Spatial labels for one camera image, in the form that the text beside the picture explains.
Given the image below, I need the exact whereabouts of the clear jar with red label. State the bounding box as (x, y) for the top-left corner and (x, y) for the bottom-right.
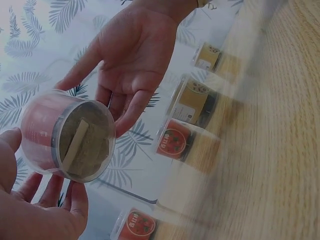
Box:
(19, 88), (117, 183)
(154, 118), (222, 176)
(111, 206), (183, 240)

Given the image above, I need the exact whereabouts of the person's left hand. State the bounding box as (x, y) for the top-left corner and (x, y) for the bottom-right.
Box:
(0, 126), (90, 240)

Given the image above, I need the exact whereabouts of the brown dried block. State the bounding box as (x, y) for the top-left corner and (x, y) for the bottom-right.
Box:
(55, 101), (114, 180)

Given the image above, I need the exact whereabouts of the clear jar with yellow label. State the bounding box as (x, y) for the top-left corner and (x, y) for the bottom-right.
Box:
(166, 73), (221, 130)
(191, 41), (224, 74)

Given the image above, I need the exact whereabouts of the person's right hand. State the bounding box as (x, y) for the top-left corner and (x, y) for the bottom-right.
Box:
(53, 0), (199, 139)

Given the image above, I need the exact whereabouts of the beige flat stick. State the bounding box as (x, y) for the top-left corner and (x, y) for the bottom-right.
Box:
(61, 119), (89, 172)

